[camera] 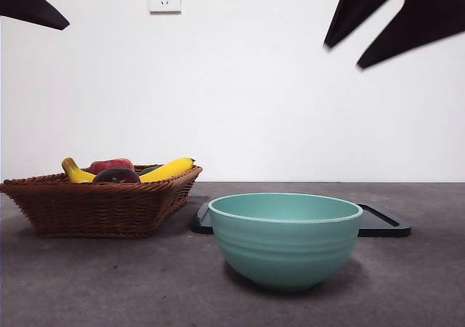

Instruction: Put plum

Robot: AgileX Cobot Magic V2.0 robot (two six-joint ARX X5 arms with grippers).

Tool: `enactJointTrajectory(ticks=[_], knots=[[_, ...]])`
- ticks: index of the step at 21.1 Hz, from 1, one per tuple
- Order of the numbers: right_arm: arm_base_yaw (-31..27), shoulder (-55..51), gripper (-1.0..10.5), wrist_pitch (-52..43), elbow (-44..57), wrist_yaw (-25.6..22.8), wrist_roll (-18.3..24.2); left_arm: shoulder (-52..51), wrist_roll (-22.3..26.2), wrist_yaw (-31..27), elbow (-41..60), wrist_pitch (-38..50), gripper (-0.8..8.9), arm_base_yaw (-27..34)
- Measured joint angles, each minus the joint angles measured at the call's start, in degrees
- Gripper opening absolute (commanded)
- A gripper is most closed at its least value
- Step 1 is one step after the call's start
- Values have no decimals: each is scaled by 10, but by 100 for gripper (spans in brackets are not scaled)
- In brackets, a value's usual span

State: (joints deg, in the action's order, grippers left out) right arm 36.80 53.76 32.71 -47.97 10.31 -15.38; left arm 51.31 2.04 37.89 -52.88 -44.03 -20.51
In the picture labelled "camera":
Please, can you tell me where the red apple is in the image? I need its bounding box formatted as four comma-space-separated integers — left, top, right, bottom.
89, 158, 134, 175

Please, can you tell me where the black tray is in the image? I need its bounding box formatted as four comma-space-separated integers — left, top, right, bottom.
189, 195, 413, 238

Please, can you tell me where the brown wicker basket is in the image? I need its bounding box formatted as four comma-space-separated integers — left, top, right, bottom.
0, 165, 203, 239

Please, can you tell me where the teal ribbed bowl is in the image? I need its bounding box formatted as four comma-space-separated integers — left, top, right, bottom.
208, 192, 364, 292

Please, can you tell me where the dark purple plum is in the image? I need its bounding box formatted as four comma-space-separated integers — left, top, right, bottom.
92, 167, 142, 184

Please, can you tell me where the yellow banana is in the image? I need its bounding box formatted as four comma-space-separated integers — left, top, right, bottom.
61, 157, 196, 184

